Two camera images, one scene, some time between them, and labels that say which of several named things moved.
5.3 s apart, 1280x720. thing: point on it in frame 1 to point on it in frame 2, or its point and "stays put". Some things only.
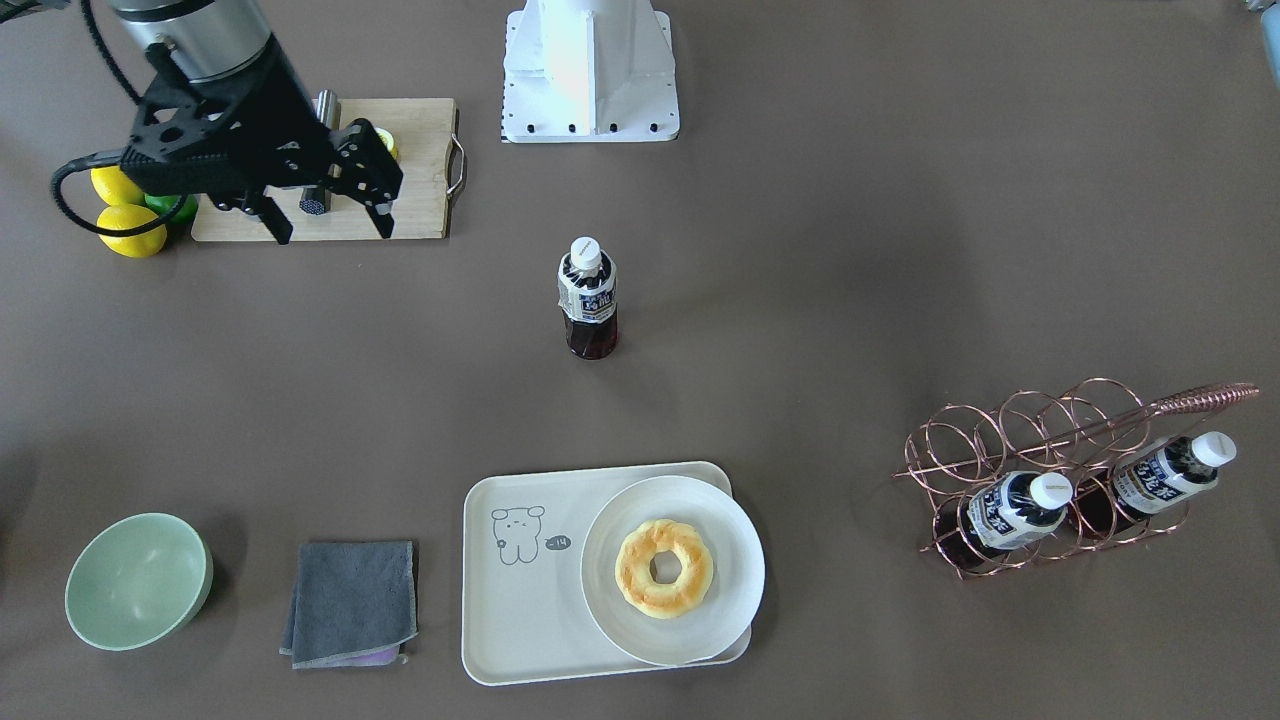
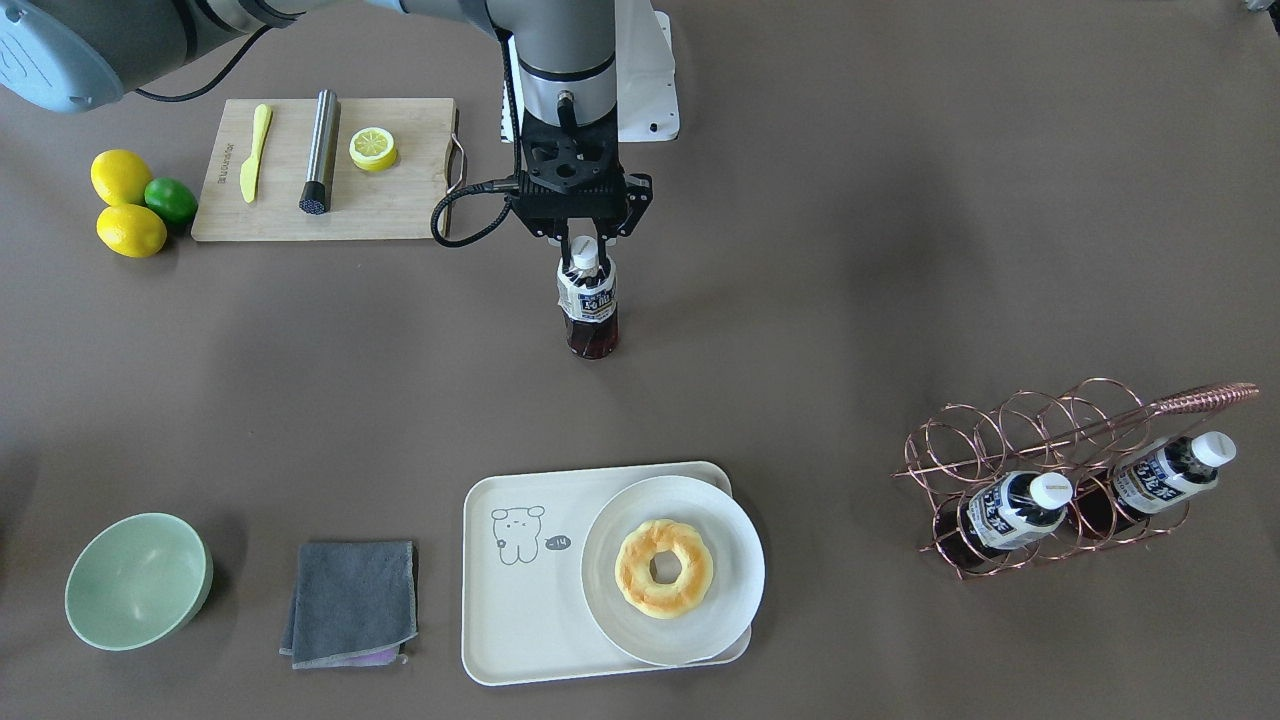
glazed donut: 637,583 stays put
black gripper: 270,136 to 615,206
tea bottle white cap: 586,253 stays put
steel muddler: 317,200 stays put
